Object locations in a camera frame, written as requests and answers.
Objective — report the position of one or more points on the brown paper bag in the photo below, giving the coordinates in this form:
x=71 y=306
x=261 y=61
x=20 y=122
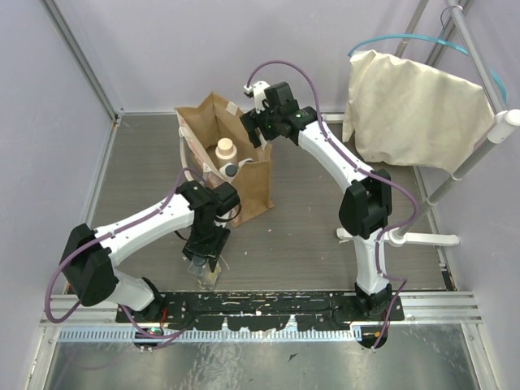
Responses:
x=216 y=143

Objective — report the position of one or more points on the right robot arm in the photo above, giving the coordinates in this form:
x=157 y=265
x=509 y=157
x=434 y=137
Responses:
x=367 y=199

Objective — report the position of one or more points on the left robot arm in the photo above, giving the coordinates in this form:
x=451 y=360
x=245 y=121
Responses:
x=92 y=256

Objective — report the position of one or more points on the cream canvas cloth bag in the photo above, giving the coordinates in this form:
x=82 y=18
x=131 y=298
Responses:
x=405 y=113

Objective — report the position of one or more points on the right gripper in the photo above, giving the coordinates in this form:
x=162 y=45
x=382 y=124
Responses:
x=249 y=125

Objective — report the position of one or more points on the beige round bottle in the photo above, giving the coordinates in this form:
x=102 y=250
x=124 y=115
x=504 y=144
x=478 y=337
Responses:
x=226 y=152

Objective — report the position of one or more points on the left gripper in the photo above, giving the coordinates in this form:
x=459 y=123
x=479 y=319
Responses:
x=204 y=249

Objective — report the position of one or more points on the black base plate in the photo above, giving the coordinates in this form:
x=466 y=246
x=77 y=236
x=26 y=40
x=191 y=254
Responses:
x=262 y=311

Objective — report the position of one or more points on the white bottle black cap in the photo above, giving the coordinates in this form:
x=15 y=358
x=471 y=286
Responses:
x=228 y=171
x=244 y=161

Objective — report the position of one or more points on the white rack foot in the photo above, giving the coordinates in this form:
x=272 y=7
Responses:
x=409 y=238

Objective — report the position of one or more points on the clear glass bottle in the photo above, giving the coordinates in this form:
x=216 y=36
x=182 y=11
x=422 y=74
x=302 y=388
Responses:
x=200 y=269

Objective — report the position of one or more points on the teal hanger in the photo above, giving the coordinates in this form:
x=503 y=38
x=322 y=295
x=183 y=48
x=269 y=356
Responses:
x=410 y=36

